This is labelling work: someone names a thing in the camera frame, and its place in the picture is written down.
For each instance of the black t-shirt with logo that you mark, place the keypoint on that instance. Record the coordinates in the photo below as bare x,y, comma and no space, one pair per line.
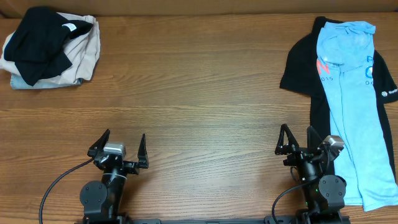
301,75

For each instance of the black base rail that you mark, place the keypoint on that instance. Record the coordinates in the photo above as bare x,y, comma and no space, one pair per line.
266,220

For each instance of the folded light denim garment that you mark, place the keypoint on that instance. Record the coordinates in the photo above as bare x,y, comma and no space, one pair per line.
17,83

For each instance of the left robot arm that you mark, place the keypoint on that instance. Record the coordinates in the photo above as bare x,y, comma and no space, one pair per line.
101,199

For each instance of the light blue printed t-shirt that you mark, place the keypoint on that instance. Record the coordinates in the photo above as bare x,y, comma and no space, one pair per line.
345,54

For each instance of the folded beige garment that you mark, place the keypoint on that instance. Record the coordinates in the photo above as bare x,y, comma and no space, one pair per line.
83,52

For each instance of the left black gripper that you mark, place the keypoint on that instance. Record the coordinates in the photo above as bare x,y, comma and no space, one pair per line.
125,164

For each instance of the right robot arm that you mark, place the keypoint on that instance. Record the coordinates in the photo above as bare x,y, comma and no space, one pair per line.
324,193

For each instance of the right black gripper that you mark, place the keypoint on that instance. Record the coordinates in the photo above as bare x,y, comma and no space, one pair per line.
305,153

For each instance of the folded black garment on pile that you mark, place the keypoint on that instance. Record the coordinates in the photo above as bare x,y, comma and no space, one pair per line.
37,45

